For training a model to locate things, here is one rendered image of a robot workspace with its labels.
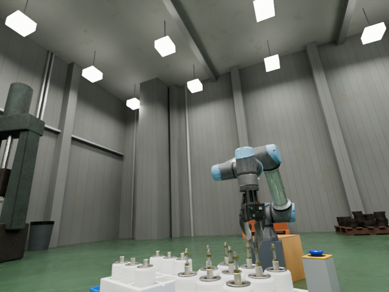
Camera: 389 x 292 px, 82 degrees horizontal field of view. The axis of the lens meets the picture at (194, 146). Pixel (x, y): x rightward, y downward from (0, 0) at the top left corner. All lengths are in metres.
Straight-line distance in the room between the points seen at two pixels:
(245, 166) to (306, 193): 6.95
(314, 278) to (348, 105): 8.00
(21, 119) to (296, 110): 7.63
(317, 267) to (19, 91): 5.65
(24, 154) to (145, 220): 4.47
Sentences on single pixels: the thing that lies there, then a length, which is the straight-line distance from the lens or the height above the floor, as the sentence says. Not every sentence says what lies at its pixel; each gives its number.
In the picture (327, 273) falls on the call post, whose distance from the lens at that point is 0.84.
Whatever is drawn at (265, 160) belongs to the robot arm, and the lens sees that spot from 1.32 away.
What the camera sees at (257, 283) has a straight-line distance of 0.86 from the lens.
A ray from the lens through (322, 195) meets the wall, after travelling 7.80.
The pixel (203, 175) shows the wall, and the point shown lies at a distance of 8.39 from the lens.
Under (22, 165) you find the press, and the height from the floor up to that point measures 1.56.
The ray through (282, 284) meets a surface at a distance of 0.96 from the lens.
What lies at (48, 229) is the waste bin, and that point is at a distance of 7.14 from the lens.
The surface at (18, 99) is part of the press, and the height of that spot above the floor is 2.94.
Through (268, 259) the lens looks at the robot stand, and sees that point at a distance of 1.55.
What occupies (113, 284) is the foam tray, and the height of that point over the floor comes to 0.17.
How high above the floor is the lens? 0.43
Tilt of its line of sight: 19 degrees up
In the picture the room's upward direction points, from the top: 3 degrees counter-clockwise
